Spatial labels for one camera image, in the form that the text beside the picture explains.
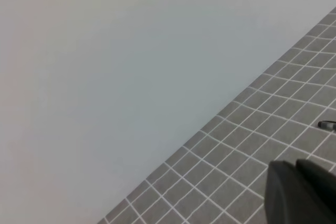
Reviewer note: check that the grey checkered tablecloth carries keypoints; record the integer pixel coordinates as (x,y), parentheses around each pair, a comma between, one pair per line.
(219,174)

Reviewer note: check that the clear black pen cap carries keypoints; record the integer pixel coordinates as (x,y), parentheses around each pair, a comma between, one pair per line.
(327,125)

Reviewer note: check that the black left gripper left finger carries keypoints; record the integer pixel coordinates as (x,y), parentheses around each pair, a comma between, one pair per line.
(288,197)

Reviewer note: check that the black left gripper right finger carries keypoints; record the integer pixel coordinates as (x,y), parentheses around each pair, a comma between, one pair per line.
(322,183)

